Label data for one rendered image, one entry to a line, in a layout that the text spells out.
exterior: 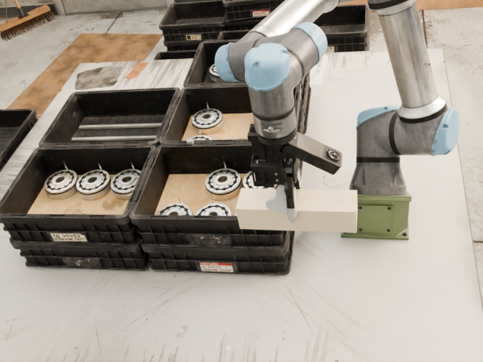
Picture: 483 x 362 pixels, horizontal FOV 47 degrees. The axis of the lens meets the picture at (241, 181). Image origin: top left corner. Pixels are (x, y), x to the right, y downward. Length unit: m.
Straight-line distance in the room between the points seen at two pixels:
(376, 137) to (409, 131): 0.09
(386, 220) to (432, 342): 0.34
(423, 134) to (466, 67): 2.20
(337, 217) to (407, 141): 0.41
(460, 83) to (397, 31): 2.14
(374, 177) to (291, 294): 0.37
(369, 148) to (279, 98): 0.60
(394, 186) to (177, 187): 0.61
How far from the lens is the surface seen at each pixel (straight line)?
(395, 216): 1.52
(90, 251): 1.59
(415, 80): 1.37
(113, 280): 1.63
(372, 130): 1.48
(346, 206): 1.10
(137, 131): 1.90
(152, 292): 1.56
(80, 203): 1.70
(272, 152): 1.02
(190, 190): 1.60
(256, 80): 0.90
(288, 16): 1.17
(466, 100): 3.31
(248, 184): 1.53
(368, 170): 1.48
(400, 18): 1.32
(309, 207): 1.10
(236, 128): 1.79
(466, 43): 3.84
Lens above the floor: 1.89
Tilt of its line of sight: 42 degrees down
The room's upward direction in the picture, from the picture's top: 12 degrees counter-clockwise
